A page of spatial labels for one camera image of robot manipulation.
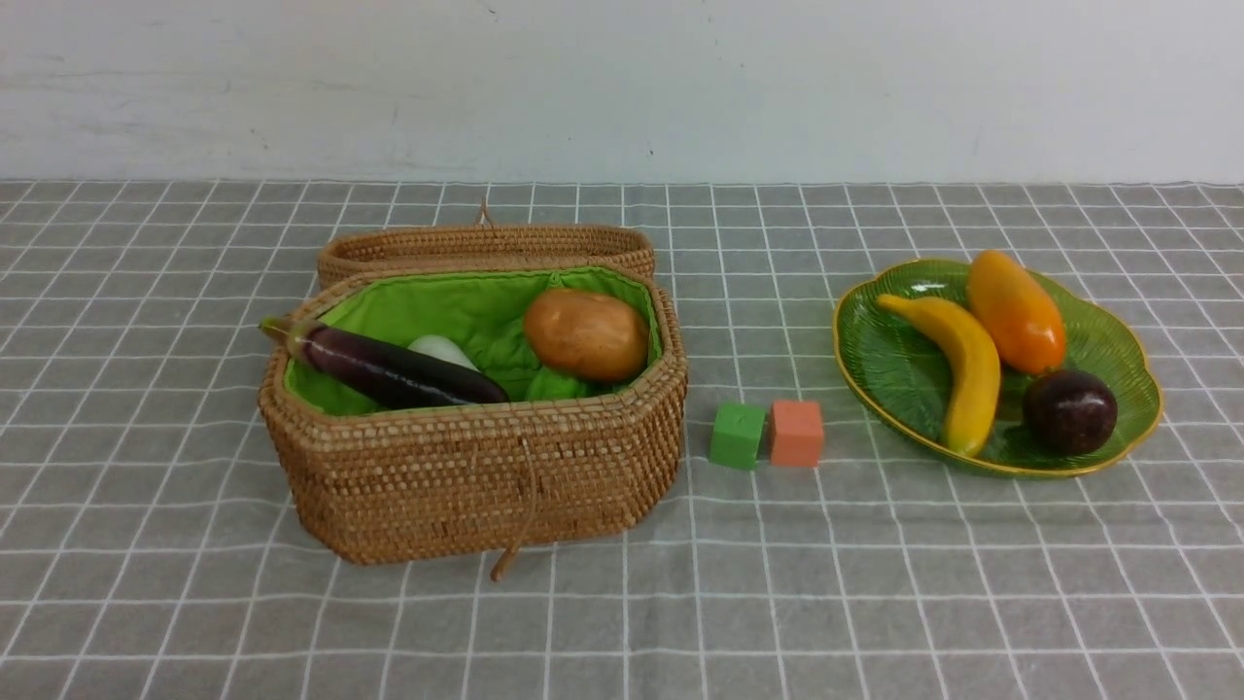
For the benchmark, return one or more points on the brown potato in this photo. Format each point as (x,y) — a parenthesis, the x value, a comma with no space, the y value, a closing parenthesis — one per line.
(587,335)

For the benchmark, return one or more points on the green cucumber gourd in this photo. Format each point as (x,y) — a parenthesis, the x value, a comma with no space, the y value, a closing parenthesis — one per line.
(549,385)

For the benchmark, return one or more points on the white radish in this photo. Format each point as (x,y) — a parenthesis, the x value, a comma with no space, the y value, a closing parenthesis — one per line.
(444,349)

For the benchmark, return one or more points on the purple eggplant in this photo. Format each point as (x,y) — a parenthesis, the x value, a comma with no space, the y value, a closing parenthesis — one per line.
(390,375)

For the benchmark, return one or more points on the yellow banana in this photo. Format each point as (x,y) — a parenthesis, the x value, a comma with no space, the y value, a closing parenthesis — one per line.
(974,363)

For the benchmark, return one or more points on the orange yellow mango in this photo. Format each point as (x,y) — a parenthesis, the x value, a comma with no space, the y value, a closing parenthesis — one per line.
(1020,317)

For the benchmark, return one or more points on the dark purple passion fruit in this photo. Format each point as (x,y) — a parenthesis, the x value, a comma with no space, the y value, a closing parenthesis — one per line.
(1071,412)

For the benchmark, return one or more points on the green cube block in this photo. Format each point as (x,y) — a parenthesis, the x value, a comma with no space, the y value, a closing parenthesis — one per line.
(736,436)

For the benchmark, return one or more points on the woven wicker basket green lining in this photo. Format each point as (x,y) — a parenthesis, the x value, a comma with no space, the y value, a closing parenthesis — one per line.
(379,486)

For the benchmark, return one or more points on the orange cube block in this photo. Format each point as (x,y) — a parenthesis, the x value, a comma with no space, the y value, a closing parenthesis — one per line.
(797,434)

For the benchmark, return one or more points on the green glass leaf plate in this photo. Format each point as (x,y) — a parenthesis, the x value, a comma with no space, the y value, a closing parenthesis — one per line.
(903,378)

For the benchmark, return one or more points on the woven wicker basket lid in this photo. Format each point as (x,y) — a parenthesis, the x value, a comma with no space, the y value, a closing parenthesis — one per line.
(483,241)

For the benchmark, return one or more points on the grey checked tablecloth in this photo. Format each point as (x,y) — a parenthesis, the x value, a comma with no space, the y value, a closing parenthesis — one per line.
(150,550)

